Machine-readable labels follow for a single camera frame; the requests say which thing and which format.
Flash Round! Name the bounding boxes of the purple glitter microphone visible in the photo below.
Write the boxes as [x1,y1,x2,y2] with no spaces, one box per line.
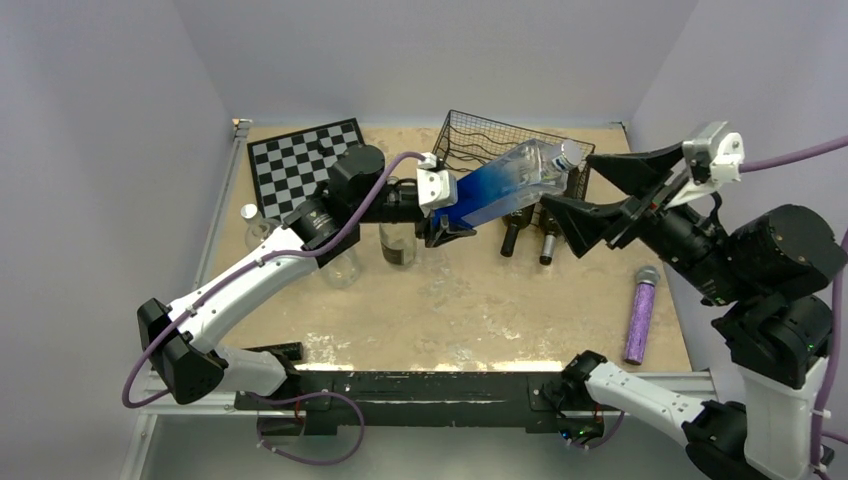
[623,265,661,365]

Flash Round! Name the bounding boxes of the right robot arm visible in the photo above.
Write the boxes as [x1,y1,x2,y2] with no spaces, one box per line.
[541,133,847,479]

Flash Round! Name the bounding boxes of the black wire wine rack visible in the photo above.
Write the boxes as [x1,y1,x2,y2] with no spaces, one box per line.
[433,110,595,199]

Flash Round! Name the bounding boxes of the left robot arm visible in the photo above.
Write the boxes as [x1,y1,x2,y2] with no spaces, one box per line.
[122,144,462,409]

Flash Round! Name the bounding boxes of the round clear bottle silver cap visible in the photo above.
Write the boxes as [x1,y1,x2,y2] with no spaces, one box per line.
[320,248,362,289]

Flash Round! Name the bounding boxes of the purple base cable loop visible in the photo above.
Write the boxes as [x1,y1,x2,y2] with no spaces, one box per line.
[254,390,366,467]

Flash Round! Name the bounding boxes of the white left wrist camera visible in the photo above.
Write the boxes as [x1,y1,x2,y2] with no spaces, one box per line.
[415,152,458,215]

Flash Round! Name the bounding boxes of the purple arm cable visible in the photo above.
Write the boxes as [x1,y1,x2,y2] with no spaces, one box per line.
[121,150,425,410]
[738,135,848,480]

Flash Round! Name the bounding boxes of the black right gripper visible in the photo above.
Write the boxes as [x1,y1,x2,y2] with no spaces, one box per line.
[538,134,749,302]

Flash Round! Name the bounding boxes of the clear round flask bottle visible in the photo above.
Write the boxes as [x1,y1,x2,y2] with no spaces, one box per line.
[240,203,281,251]

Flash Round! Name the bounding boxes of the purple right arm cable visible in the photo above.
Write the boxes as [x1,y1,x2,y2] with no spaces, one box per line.
[738,135,848,480]

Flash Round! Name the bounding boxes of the black white chessboard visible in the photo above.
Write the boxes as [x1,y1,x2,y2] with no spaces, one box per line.
[247,118,364,220]

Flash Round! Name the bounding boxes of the dark green wine bottle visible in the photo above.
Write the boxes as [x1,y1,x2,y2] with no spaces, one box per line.
[500,204,535,258]

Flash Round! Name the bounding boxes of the clear glass bottle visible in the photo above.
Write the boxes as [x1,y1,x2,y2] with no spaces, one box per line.
[378,223,417,268]

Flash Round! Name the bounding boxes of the blue rectangular glass bottle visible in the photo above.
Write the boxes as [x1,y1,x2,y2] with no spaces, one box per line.
[432,139,584,229]

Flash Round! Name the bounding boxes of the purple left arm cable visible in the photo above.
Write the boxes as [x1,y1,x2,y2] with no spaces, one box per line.
[121,150,425,410]

